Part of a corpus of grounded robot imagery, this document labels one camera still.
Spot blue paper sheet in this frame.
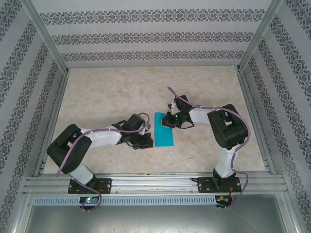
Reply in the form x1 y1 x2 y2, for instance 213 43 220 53
154 112 175 148

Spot metal sheet tray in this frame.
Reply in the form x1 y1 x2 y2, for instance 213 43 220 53
11 191 299 233

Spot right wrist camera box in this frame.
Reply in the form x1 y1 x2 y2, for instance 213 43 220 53
168 100 178 115

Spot aluminium mounting rail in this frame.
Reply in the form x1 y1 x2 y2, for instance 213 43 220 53
23 172 289 195

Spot grey slotted cable duct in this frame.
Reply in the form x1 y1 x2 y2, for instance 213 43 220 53
33 195 231 206

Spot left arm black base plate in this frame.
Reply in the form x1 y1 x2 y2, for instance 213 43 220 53
68 178 112 195

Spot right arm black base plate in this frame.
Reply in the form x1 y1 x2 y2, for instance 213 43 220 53
198 176 242 194

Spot aluminium table side rail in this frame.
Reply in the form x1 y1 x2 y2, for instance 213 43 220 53
33 69 70 177
237 69 276 174

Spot aluminium frame post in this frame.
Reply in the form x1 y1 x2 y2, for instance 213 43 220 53
235 0 285 72
20 0 70 73

